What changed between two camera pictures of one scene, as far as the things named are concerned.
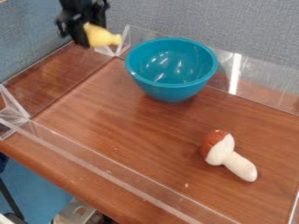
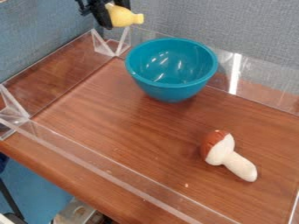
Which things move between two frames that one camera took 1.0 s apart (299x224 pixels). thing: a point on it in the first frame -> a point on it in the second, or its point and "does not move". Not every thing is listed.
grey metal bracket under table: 78,213 does not move
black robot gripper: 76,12 -> 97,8
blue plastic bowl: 172,67 does not move
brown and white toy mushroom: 219,150 does not move
